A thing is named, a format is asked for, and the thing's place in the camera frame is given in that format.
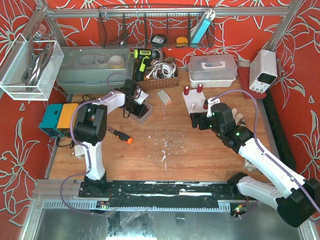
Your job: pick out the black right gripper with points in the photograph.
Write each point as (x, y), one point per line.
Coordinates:
(197, 120)

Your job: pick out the clear bin of springs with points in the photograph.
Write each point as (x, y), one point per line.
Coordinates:
(146, 116)

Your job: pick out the white plastic storage box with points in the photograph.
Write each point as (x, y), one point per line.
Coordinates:
(212, 71)

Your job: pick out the white power adapter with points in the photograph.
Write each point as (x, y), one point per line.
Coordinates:
(78, 152)

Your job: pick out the green cordless drill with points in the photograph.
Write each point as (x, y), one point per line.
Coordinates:
(144, 57)

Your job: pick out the grey plastic toolbox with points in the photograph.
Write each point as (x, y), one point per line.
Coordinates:
(93, 69)

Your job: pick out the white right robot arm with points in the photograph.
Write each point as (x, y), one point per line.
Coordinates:
(294, 197)

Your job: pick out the white bench power supply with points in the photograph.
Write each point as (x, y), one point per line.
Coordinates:
(263, 71)

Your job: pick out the teal and yellow box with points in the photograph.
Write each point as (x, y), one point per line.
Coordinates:
(56, 119)

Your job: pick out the white cotton work glove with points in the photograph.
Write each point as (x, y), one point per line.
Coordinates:
(238, 117)

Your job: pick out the wicker basket with cables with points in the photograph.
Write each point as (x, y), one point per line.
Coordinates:
(161, 83)

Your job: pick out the large red spring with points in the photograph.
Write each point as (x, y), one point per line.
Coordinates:
(199, 88)

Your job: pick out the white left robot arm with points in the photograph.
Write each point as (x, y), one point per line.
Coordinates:
(88, 128)

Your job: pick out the black wire wall basket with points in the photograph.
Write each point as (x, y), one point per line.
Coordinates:
(154, 26)

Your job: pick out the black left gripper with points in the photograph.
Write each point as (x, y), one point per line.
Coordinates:
(137, 109)

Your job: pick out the white peg base plate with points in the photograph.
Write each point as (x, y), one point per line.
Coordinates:
(194, 101)

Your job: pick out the clear acrylic wall box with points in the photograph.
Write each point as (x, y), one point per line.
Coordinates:
(29, 70)

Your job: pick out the orange handled screwdriver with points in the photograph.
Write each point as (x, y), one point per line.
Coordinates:
(120, 135)

